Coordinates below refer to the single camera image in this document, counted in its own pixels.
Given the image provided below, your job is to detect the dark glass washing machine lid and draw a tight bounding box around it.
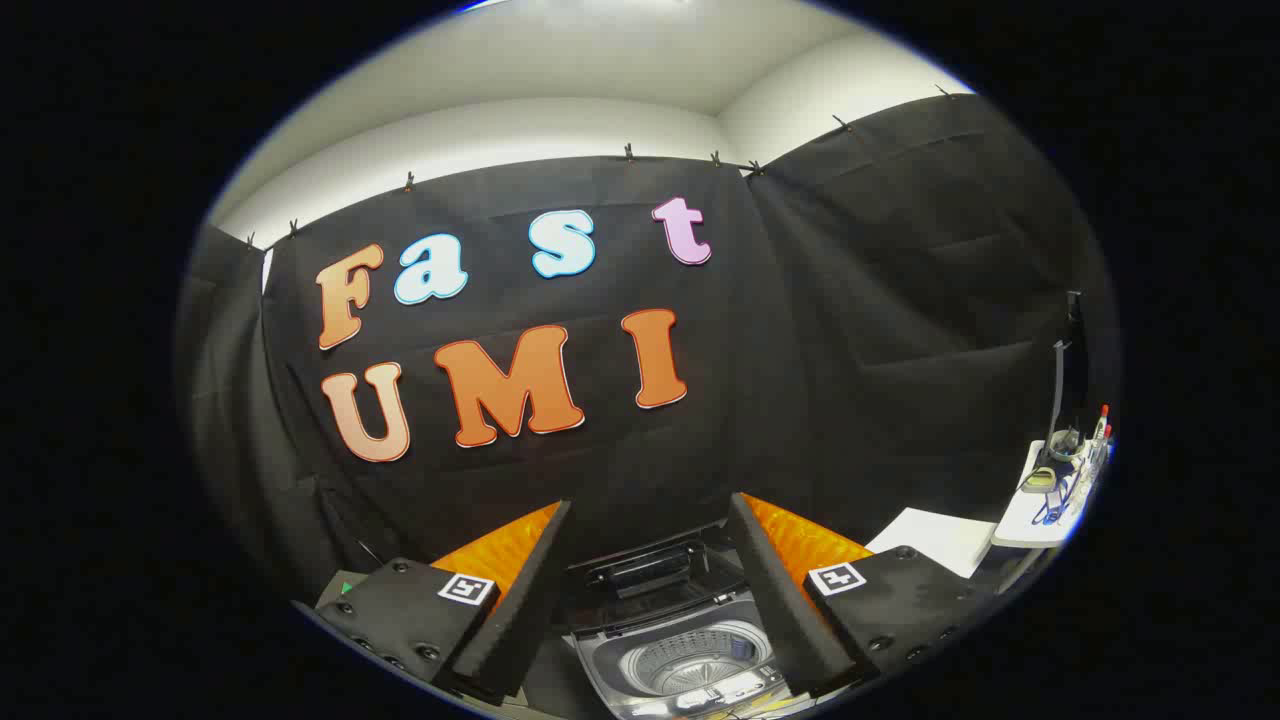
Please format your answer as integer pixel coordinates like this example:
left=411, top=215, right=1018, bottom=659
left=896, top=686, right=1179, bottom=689
left=563, top=533, right=751, bottom=638

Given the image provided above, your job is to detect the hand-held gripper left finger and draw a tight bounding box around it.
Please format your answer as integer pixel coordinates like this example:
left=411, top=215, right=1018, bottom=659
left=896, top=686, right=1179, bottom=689
left=292, top=500, right=573, bottom=701

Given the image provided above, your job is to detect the white flat sheet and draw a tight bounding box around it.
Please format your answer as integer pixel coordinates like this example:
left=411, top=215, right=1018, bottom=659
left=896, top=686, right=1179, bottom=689
left=865, top=507, right=998, bottom=580

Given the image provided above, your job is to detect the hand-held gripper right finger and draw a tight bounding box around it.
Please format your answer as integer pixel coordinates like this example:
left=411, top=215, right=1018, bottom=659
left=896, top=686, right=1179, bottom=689
left=726, top=492, right=998, bottom=699

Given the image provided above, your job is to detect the grey top-load washing machine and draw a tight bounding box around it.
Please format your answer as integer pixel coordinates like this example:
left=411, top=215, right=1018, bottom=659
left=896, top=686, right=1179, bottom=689
left=558, top=520, right=801, bottom=720

